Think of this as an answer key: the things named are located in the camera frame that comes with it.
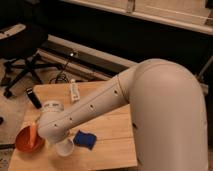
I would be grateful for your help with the white ceramic cup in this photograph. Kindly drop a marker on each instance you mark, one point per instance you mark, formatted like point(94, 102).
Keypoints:
point(65, 147)

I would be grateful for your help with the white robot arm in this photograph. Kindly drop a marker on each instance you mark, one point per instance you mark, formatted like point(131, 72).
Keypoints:
point(168, 115)

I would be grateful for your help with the blue eraser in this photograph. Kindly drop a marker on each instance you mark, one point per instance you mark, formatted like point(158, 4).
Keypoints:
point(87, 140)

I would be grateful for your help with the white tube bottle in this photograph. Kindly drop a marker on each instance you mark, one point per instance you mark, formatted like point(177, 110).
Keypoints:
point(74, 91)

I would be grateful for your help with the black remote control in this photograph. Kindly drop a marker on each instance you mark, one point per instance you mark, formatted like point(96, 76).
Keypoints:
point(33, 98)

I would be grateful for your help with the orange bowl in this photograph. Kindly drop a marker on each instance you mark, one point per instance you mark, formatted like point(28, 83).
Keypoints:
point(28, 139)

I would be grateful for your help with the black office chair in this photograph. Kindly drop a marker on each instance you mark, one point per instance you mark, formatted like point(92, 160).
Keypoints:
point(20, 52)

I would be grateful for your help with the long metal rail beam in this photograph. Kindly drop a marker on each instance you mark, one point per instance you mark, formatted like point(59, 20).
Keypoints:
point(102, 63)

